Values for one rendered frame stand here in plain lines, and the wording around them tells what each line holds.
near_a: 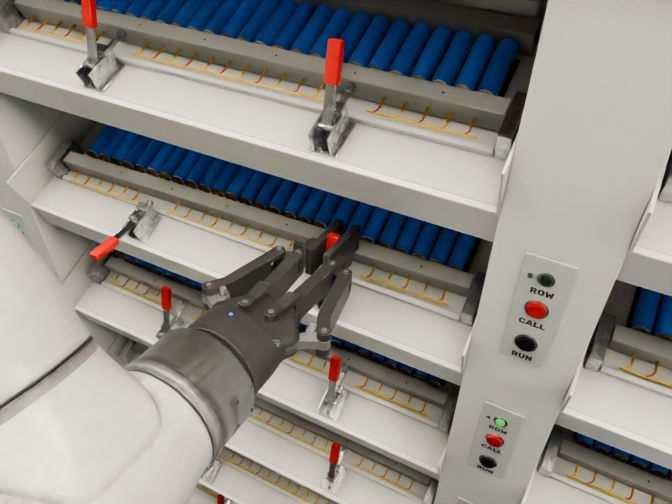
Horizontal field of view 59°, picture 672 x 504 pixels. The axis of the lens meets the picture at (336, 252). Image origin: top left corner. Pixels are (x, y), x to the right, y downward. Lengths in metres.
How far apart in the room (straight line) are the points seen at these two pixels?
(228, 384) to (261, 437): 0.60
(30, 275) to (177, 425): 0.13
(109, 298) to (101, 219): 0.21
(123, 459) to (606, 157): 0.35
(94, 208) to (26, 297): 0.49
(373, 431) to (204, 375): 0.41
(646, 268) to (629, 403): 0.18
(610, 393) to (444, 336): 0.16
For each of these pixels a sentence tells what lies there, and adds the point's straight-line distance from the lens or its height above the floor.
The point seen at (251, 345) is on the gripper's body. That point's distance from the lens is 0.46.
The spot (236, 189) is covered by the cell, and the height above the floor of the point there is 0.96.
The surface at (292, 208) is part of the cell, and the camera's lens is 0.71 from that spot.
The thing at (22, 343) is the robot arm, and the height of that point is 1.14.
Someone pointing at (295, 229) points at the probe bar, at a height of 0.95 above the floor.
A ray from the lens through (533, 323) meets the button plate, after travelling 0.54.
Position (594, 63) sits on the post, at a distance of 0.42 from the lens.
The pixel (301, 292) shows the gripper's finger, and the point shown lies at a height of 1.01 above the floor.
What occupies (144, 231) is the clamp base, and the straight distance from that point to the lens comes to 0.78.
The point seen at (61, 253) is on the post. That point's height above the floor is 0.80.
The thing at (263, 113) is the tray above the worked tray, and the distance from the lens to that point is 0.58.
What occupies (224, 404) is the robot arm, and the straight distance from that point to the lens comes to 0.43.
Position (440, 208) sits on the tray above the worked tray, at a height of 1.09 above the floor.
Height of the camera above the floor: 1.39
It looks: 41 degrees down
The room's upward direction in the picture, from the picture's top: straight up
